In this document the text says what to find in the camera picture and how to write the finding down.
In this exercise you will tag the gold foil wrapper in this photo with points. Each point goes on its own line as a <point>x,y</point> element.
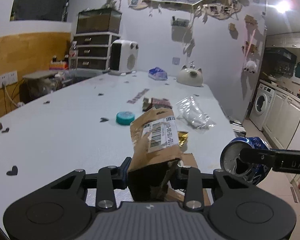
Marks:
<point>182,137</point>

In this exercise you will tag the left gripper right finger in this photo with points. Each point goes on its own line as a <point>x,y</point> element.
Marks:
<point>190,180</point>

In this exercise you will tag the glass fish tank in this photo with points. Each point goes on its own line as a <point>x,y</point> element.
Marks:
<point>98,20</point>

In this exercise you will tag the wall power socket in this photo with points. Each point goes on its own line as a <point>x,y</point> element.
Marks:
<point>8,79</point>

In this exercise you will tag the white washing machine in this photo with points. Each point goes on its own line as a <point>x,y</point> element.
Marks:
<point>261,105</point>

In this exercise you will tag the crushed blue soda can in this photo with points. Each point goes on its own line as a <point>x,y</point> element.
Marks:
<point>232,162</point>

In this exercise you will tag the white cat-shaped ceramic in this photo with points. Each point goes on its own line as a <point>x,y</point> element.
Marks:
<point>190,76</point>

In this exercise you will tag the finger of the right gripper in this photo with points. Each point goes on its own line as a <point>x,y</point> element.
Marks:
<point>260,156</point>

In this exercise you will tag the brown paper shipping envelope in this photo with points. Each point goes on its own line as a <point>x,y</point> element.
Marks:
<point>156,154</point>

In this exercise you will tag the white plush wall toy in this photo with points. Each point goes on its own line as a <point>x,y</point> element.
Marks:
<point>250,66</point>

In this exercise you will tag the white space heater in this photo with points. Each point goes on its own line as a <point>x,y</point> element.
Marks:
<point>123,57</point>

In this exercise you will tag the red snack box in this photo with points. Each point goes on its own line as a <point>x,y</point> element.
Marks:
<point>149,103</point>

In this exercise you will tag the dark drawer cabinet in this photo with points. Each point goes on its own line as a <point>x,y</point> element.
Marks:
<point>94,49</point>

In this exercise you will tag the teal round lid container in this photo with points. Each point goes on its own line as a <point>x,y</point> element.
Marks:
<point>125,118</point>

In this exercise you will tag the clear plastic bag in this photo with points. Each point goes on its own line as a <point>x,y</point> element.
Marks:
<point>190,111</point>

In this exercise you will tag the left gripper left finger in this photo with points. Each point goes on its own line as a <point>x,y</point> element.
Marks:
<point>108,179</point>

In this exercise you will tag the blue tissue pack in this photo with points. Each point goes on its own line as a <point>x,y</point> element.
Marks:
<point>157,74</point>

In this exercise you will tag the white kitchen cabinets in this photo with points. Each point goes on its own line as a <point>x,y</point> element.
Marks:
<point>282,120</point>

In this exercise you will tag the plastic water bottle red label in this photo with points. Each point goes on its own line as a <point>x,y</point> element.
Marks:
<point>73,55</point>

